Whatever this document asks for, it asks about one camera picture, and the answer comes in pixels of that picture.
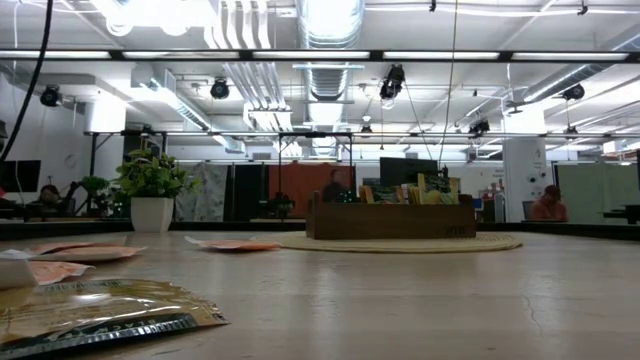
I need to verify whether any small background potted plant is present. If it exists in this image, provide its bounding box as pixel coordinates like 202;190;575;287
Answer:
79;175;115;217

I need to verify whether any black computer monitor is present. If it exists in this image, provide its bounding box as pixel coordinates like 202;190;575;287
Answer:
0;159;42;194
378;157;440;187

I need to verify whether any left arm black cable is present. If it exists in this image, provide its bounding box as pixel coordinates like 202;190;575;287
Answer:
0;0;55;164

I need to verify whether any round woven placemat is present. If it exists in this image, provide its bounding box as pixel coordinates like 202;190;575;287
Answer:
249;232;524;255

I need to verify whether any black beam with light strips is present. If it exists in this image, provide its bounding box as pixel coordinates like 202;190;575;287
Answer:
0;48;640;64

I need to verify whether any silver ceiling air duct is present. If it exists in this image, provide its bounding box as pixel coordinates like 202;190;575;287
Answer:
294;0;366;101

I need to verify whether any green plant in white pot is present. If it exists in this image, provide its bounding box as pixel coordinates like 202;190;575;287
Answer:
112;137;201;234

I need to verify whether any background black frame stand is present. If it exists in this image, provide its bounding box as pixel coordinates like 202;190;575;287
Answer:
276;130;355;206

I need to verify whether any person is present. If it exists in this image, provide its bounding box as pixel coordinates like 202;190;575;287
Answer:
528;184;570;223
30;183;76;217
319;168;351;204

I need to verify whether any wooden tea organizer box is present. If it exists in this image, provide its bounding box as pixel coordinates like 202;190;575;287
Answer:
305;189;477;240

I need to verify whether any orange partition panel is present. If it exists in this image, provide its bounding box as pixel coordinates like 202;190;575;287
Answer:
267;163;357;219

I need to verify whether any green tea packet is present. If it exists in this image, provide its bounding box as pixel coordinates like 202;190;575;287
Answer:
417;172;461;207

